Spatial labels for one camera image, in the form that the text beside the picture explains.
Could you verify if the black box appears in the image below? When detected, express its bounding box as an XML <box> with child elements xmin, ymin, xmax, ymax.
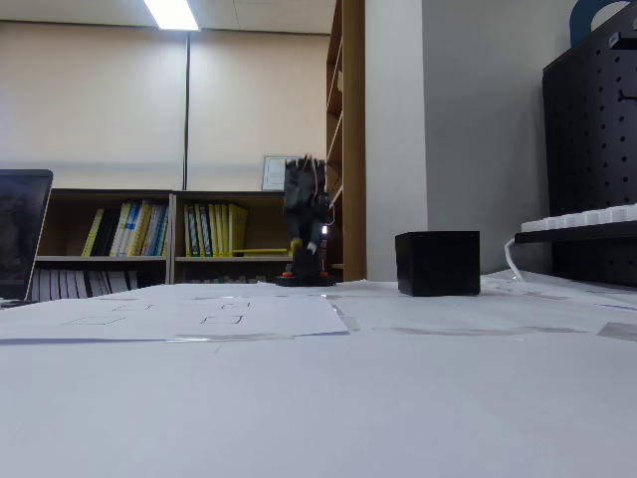
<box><xmin>395</xmin><ymin>230</ymin><xmax>482</xmax><ymax>298</ymax></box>

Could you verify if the low wooden bookshelf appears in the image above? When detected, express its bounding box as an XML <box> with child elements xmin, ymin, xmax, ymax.
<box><xmin>33</xmin><ymin>187</ymin><xmax>174</xmax><ymax>301</ymax></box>
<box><xmin>171</xmin><ymin>189</ymin><xmax>296</xmax><ymax>286</ymax></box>

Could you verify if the framed white certificate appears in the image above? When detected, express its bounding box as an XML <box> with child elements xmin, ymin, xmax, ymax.
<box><xmin>262</xmin><ymin>154</ymin><xmax>289</xmax><ymax>192</ymax></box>

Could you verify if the paper sheet with drawn squares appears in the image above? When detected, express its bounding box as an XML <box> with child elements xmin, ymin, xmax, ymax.
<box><xmin>0</xmin><ymin>292</ymin><xmax>352</xmax><ymax>346</ymax></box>

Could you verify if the tall wooden bookshelf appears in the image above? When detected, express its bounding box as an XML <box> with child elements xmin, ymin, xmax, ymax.
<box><xmin>325</xmin><ymin>0</ymin><xmax>368</xmax><ymax>283</ymax></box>

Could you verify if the thin leaning yellow book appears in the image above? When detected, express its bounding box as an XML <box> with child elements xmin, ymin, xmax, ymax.
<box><xmin>81</xmin><ymin>207</ymin><xmax>106</xmax><ymax>258</ymax></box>

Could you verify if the rectangular ceiling light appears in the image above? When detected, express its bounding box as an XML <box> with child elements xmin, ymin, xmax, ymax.
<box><xmin>142</xmin><ymin>0</ymin><xmax>202</xmax><ymax>33</ymax></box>

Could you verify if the laptop with dark screen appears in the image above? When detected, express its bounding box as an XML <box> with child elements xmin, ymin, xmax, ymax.
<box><xmin>0</xmin><ymin>168</ymin><xmax>55</xmax><ymax>306</ymax></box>

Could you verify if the black pegboard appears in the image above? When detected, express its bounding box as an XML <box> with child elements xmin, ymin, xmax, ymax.
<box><xmin>541</xmin><ymin>3</ymin><xmax>637</xmax><ymax>288</ymax></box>

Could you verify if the dark blue curved panel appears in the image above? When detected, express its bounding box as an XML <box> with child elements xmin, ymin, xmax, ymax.
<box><xmin>569</xmin><ymin>0</ymin><xmax>634</xmax><ymax>49</ymax></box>

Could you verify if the wide yellow ring binder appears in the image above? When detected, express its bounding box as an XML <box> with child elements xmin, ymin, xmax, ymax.
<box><xmin>228</xmin><ymin>202</ymin><xmax>249</xmax><ymax>258</ymax></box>

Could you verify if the dark vertical wall pole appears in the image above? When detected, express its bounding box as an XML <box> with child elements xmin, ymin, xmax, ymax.
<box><xmin>181</xmin><ymin>30</ymin><xmax>192</xmax><ymax>191</ymax></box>

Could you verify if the white power cable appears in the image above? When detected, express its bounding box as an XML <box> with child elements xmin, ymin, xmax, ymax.
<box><xmin>504</xmin><ymin>236</ymin><xmax>530</xmax><ymax>283</ymax></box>

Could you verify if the black strip holder rail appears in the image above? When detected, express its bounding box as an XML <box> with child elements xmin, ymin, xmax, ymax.
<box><xmin>514</xmin><ymin>221</ymin><xmax>637</xmax><ymax>245</ymax></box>

